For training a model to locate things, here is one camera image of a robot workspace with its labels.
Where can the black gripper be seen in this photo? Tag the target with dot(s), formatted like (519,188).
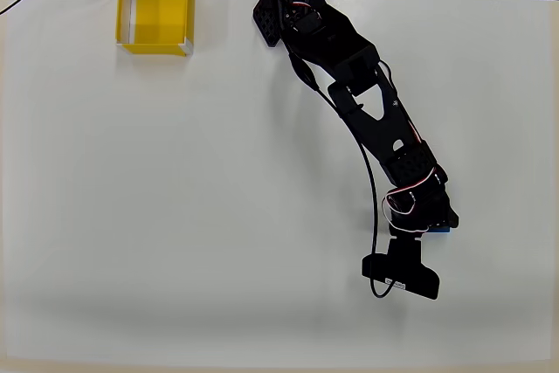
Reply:
(442,215)

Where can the blue block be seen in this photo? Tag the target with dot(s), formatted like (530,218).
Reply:
(441,230)

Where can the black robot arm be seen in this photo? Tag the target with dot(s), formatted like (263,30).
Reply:
(349,50)

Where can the yellow open cardboard box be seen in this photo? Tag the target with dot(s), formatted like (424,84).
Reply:
(159,12)

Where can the black bar-shaped gripper camera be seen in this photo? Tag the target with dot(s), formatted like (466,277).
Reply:
(410,272)

